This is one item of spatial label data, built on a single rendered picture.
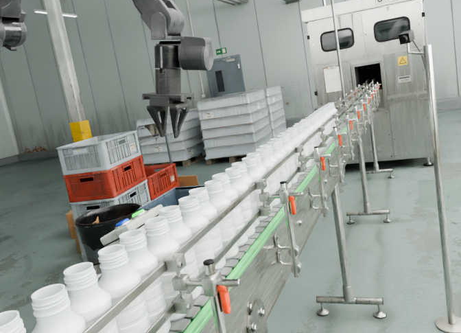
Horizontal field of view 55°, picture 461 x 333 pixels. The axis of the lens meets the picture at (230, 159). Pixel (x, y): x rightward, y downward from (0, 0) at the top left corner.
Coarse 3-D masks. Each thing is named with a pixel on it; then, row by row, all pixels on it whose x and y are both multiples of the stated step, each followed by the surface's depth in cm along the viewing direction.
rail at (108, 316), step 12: (348, 96) 360; (300, 144) 155; (288, 156) 138; (276, 168) 125; (288, 180) 136; (276, 192) 123; (216, 216) 85; (252, 216) 104; (204, 228) 80; (192, 240) 75; (180, 252) 71; (216, 264) 83; (156, 276) 64; (144, 288) 61; (192, 288) 73; (120, 300) 56; (132, 300) 58; (108, 312) 53; (168, 312) 66; (96, 324) 51; (156, 324) 63
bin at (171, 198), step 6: (192, 186) 194; (198, 186) 193; (204, 186) 192; (168, 192) 192; (174, 192) 197; (180, 192) 197; (186, 192) 196; (156, 198) 183; (162, 198) 187; (168, 198) 191; (174, 198) 196; (150, 204) 178; (156, 204) 182; (162, 204) 186; (168, 204) 191; (174, 204) 196; (138, 210) 170
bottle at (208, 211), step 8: (192, 192) 86; (200, 192) 86; (200, 200) 86; (208, 200) 87; (200, 208) 86; (208, 208) 86; (208, 216) 86; (216, 232) 87; (216, 240) 87; (216, 248) 87; (224, 256) 89; (224, 264) 89
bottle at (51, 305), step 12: (48, 288) 51; (60, 288) 51; (36, 300) 48; (48, 300) 48; (60, 300) 49; (36, 312) 48; (48, 312) 48; (60, 312) 49; (72, 312) 50; (36, 324) 49; (48, 324) 48; (60, 324) 48; (72, 324) 49; (84, 324) 51
